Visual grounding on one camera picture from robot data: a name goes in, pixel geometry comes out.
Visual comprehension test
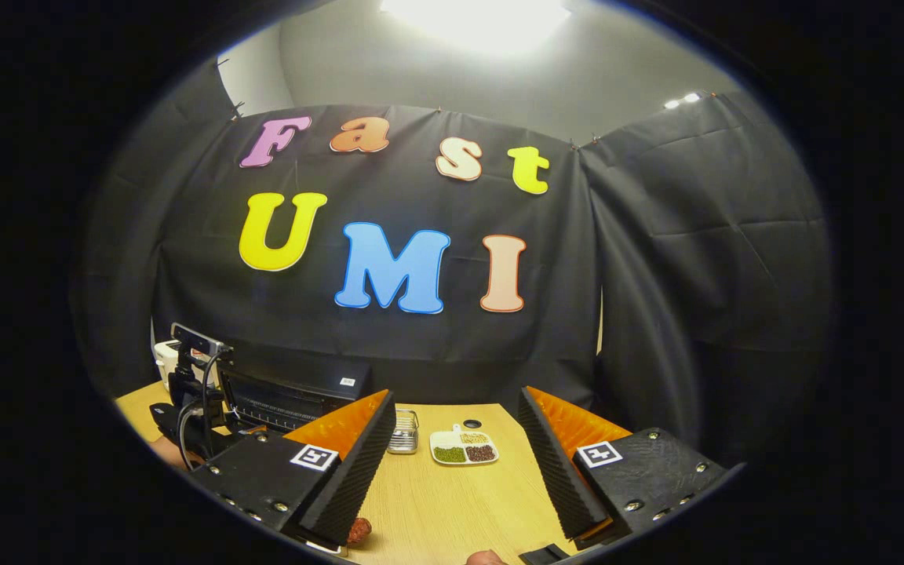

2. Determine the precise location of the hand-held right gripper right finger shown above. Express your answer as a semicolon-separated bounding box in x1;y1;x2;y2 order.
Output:
518;385;745;552

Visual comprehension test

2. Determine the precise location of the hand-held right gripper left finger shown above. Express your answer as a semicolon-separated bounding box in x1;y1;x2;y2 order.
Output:
187;388;398;550

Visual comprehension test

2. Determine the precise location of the black electric oven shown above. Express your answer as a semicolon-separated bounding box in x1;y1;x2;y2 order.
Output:
215;344;374;434

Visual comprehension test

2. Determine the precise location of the white toaster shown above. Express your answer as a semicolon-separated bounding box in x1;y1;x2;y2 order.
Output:
154;340;188;391

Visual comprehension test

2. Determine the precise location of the white divided bean plate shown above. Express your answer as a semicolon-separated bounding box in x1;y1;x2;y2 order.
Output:
429;425;501;467

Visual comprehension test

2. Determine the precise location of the black backdrop cloth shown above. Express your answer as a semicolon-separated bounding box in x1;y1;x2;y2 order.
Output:
75;59;833;464

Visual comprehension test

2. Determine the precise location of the large ceiling light panel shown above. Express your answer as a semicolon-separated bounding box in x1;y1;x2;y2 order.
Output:
377;0;574;57

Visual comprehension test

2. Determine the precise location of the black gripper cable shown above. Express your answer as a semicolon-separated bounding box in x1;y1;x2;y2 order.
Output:
176;349;225;472

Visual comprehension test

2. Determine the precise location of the metal wire basket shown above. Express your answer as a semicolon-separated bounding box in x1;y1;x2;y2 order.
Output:
386;409;421;455

